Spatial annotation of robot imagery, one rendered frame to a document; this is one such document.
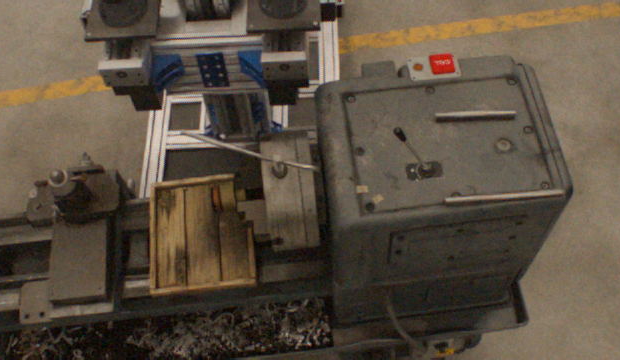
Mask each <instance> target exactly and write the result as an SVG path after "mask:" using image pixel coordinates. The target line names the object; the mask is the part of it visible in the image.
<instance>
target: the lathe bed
mask: <svg viewBox="0 0 620 360"><path fill-rule="evenodd" d="M134 200H135V201H134ZM127 201H128V202H127ZM144 202H145V203H144ZM124 207H125V211H126V218H124V217H122V225H124V226H123V227H124V228H122V245H121V251H122V253H123V254H124V255H126V256H124V255H123V254H122V255H123V257H121V264H122V263H125V264H122V265H123V267H121V278H123V280H121V281H123V282H124V283H125V285H124V284H123V283H122V284H123V285H122V290H123V291H122V297H121V299H120V309H121V317H120V318H119V319H114V320H120V319H128V318H134V319H136V318H145V317H153V316H161V315H170V314H178V313H186V312H195V311H202V310H210V309H219V308H227V307H229V308H235V307H245V306H253V305H262V304H270V303H278V302H287V301H295V300H303V299H312V298H320V297H328V296H333V293H332V275H333V268H332V261H331V259H329V249H328V247H329V243H328V242H327V240H326V236H325V227H324V225H323V226H319V232H320V245H319V246H311V247H308V246H307V247H303V248H295V249H286V250H278V251H275V250H274V249H273V245H272V240H265V241H266V242H267V243H269V242H270V241H271V243H269V244H266V243H265V242H264V241H260V242H258V243H256V242H255V236H254V231H253V236H254V246H256V244H257V246H258V245H259V246H260V247H259V248H258V247H257V246H256V247H254V249H255V262H256V277H257V284H258V287H249V288H241V289H232V290H228V289H223V288H222V290H219V291H211V292H202V293H194V294H189V293H188V292H187V294H184V295H176V296H169V297H160V298H153V296H152V295H151V288H149V287H150V286H151V283H150V282H151V267H150V265H149V264H150V226H148V225H149V224H150V197H149V198H140V199H131V200H126V204H124ZM146 211H148V212H146ZM10 215H11V216H10ZM135 215H138V216H135ZM140 215H141V217H140ZM17 216H18V217H17ZM19 216H20V217H19ZM133 216H134V218H133ZM144 216H145V217H146V218H145V217H144ZM127 217H128V218H127ZM136 218H137V220H136ZM128 221H129V223H130V224H127V223H128ZM133 221H134V222H133ZM20 226H21V227H20ZM19 227H20V228H19ZM138 227H140V228H138ZM16 228H17V229H16ZM21 228H22V229H21ZM52 228H53V226H49V225H45V226H37V227H33V226H32V225H31V224H29V223H28V222H27V216H26V213H17V214H16V213H10V214H1V215H0V231H1V232H0V237H1V238H0V292H1V293H0V333H1V332H8V331H17V330H24V329H33V328H29V327H27V326H25V325H24V324H23V323H22V322H21V321H20V319H19V314H20V306H19V304H18V302H19V292H20V289H21V288H22V286H23V284H25V283H26V282H31V283H32V282H40V281H47V280H49V274H50V265H48V264H50V263H51V261H50V252H51V251H50V249H51V242H52V240H51V239H52ZM12 229H13V230H12ZM15 230H16V232H15ZM17 230H18V231H17ZM5 231H6V232H5ZM14 232H15V233H14ZM2 233H3V234H2ZM17 234H18V235H17ZM130 234H131V235H130ZM141 234H142V235H141ZM144 234H145V235H144ZM15 235H17V236H15ZM139 235H140V236H139ZM141 236H142V237H141ZM133 237H134V238H133ZM129 239H130V240H131V241H130V240H129ZM132 239H133V240H132ZM17 241H18V242H17ZM143 241H144V242H143ZM145 241H147V242H145ZM15 242H16V243H15ZM131 242H132V244H131ZM9 243H10V244H9ZM18 243H19V244H18ZM135 244H136V246H135ZM126 245H127V246H128V247H126V249H125V248H124V246H126ZM141 245H142V246H141ZM144 245H145V246H144ZM133 246H134V247H133ZM135 247H136V248H135ZM144 247H145V249H144ZM134 248H135V249H134ZM263 248H264V249H265V250H264V249H263ZM142 249H143V250H142ZM140 250H141V253H142V254H141V255H140ZM146 250H147V251H146ZM265 251H267V252H265ZM35 252H36V253H37V255H35V254H34V253H35ZM42 252H43V253H42ZM134 252H137V253H134ZM146 252H147V253H146ZM131 254H132V255H131ZM144 254H145V256H143V255H144ZM146 254H147V255H146ZM46 256H49V258H48V259H47V260H46V259H45V258H47V257H46ZM32 257H33V258H32ZM34 257H35V258H36V257H37V258H38V260H37V259H35V258H34ZM144 257H145V258H144ZM39 258H40V259H41V258H42V259H43V260H39ZM137 258H138V260H139V261H137V260H136V259H137ZM147 258H148V259H147ZM130 259H131V260H130ZM18 260H19V261H20V262H18ZM44 260H46V261H45V263H43V262H44ZM142 260H143V261H142ZM146 260H147V261H146ZM269 260H270V261H269ZM148 261H149V262H148ZM266 261H268V262H266ZM140 262H142V263H140ZM265 262H266V263H265ZM42 263H43V265H42V266H41V264H42ZM143 263H144V264H143ZM267 263H268V264H267ZM12 264H14V265H17V264H18V266H13V267H14V268H13V270H14V271H15V272H14V271H10V270H11V269H12V267H11V265H12ZM263 264H265V265H267V266H265V265H263ZM269 264H270V265H269ZM24 265H26V267H25V266H24ZM37 265H38V266H37ZM122 265H121V266H122ZM127 265H128V266H127ZM273 265H274V266H273ZM33 266H34V267H33ZM9 267H10V268H9ZM17 267H18V268H17ZM267 267H269V268H267ZM8 268H9V269H8ZM23 269H25V270H24V271H22V270H23ZM269 269H270V271H269ZM271 269H272V270H271ZM265 270H266V273H265V272H263V271H265ZM273 270H274V271H273ZM20 271H22V273H23V272H25V273H26V272H27V274H28V273H30V274H28V275H26V274H21V273H20ZM31 271H32V272H31ZM33 272H35V273H33ZM42 272H43V273H42ZM31 273H33V274H31ZM264 273H265V274H264ZM15 275H16V276H15ZM142 275H143V276H142ZM264 275H265V276H264ZM267 275H268V276H267ZM146 276H147V277H148V278H147V277H146ZM11 277H13V278H11ZM145 278H146V280H147V281H149V280H150V281H149V282H148V283H147V284H146V285H145V283H146V282H147V281H145V280H144V279H145ZM266 278H268V279H267V280H266ZM125 279H127V280H125ZM4 280H5V281H4ZM12 280H13V281H12ZM141 280H142V282H141ZM127 281H128V282H127ZM135 282H136V283H135ZM139 282H140V283H139ZM130 284H131V285H130ZM139 284H140V285H139ZM144 285H145V286H144ZM149 285H150V286H149ZM147 286H148V287H147ZM128 288H129V289H128ZM147 288H148V290H147V291H146V289H147ZM2 290H3V291H2ZM126 290H127V291H126ZM137 290H140V291H141V292H140V291H138V292H137ZM12 291H13V293H12ZM149 292H150V293H149ZM14 293H15V294H14ZM7 294H9V295H7ZM11 294H12V295H13V296H14V297H13V298H11V297H12V296H11ZM123 295H124V296H123ZM5 299H6V300H5ZM10 299H11V301H9V300H10ZM7 301H8V302H7ZM11 302H12V303H11ZM2 305H3V306H2ZM10 305H11V306H10ZM4 307H5V309H4Z"/></svg>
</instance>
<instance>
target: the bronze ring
mask: <svg viewBox="0 0 620 360"><path fill-rule="evenodd" d="M210 195H211V203H212V207H213V211H214V213H215V214H220V213H223V212H225V214H230V213H236V214H238V212H237V202H243V201H244V202H245V201H249V200H248V193H247V188H239V189H235V184H234V180H232V181H231V182H227V183H221V185H220V186H213V187H211V189H210Z"/></svg>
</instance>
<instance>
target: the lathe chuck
mask: <svg viewBox="0 0 620 360"><path fill-rule="evenodd" d="M266 136H270V137H272V140H270V142H264V141H260V142H259V148H260V154H262V155H267V156H272V157H273V155H274V154H276V153H279V154H281V155H282V159H286V160H290V161H295V162H298V161H297V152H296V144H295V136H294V130H291V131H282V132H274V133H264V134H260V135H259V139H260V138H264V137H266ZM260 161H261V173H262V183H263V192H264V200H265V208H266V215H267V222H268V229H270V235H271V238H272V239H276V237H281V238H284V243H282V245H277V244H273V243H272V245H273V249H274V250H275V251H278V250H286V249H295V248H303V247H307V239H306V230H305V221H304V213H303V204H302V196H301V187H300V179H299V170H298V168H294V167H290V165H289V166H285V164H284V166H285V167H286V168H287V173H286V175H285V176H283V177H277V176H276V175H275V174H274V168H275V166H274V162H272V161H266V160H262V159H260Z"/></svg>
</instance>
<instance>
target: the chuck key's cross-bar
mask: <svg viewBox="0 0 620 360"><path fill-rule="evenodd" d="M180 134H182V135H185V136H188V137H192V138H195V139H198V140H201V141H204V142H207V143H211V144H214V145H217V146H220V147H223V148H226V149H229V150H233V151H236V152H239V153H242V154H245V155H248V156H252V157H255V158H258V159H262V160H266V161H272V162H274V161H273V157H272V156H267V155H262V154H259V153H255V152H252V151H249V150H246V149H243V148H240V147H237V146H233V145H230V144H227V143H224V142H221V141H218V140H215V139H211V138H208V137H205V136H202V135H199V134H196V133H193V132H189V131H186V130H183V129H181V131H180ZM281 164H285V166H289V165H290V167H294V168H298V169H303V170H307V171H312V172H316V173H318V171H319V168H317V167H312V165H308V164H303V163H299V162H295V161H290V160H286V159H283V160H282V162H281Z"/></svg>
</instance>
